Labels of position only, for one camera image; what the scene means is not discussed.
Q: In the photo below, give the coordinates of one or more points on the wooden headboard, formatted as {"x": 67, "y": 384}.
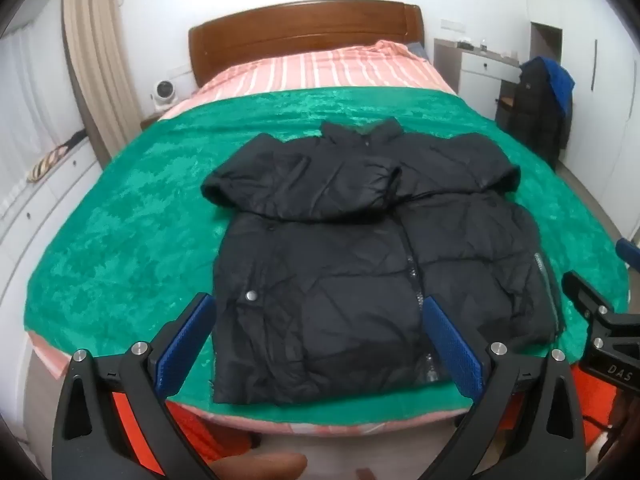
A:
{"x": 300, "y": 25}

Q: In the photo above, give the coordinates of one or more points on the striped cushion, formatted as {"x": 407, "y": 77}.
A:
{"x": 47, "y": 165}

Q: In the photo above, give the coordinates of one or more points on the dark clothes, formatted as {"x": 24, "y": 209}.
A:
{"x": 75, "y": 137}

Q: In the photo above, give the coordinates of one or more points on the person's left hand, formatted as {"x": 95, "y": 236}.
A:
{"x": 260, "y": 466}

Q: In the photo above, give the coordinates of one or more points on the white desk with drawer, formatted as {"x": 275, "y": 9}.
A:
{"x": 480, "y": 67}

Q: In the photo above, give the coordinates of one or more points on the beige curtain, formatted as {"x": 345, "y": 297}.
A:
{"x": 100, "y": 60}

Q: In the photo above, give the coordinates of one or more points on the black puffer jacket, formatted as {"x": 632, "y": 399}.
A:
{"x": 325, "y": 270}

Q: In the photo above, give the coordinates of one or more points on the white sheer curtain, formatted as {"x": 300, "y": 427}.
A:
{"x": 30, "y": 110}

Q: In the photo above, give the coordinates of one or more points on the grey plaid pillow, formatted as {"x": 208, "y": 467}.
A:
{"x": 417, "y": 51}

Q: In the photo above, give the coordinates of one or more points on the white wall socket panel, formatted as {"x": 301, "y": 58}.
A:
{"x": 452, "y": 24}

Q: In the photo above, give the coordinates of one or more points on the white window seat cabinet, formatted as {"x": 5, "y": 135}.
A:
{"x": 50, "y": 210}

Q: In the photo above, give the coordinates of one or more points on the small dark box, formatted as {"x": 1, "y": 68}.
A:
{"x": 466, "y": 45}

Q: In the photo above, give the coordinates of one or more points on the green patterned blanket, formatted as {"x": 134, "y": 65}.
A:
{"x": 125, "y": 235}

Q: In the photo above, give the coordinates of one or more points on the white wardrobe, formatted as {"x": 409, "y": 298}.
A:
{"x": 600, "y": 135}

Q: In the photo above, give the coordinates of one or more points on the small white fan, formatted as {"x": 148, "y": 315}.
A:
{"x": 162, "y": 95}

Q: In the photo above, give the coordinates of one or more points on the pink striped bed sheet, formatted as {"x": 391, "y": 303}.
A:
{"x": 300, "y": 67}

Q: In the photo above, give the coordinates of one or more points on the wooden chair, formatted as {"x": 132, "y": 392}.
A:
{"x": 505, "y": 101}

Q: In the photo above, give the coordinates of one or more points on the blue hoodie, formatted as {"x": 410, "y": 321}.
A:
{"x": 560, "y": 80}

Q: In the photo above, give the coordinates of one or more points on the long black coat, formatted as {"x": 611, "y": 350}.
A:
{"x": 530, "y": 110}

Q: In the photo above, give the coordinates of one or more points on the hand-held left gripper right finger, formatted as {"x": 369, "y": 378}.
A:
{"x": 452, "y": 346}

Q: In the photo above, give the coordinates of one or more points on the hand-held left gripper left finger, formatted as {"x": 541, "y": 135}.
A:
{"x": 185, "y": 341}

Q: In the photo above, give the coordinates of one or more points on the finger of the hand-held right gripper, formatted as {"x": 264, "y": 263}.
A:
{"x": 627, "y": 252}
{"x": 585, "y": 297}

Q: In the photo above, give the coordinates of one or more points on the wooden nightstand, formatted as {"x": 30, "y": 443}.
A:
{"x": 150, "y": 121}

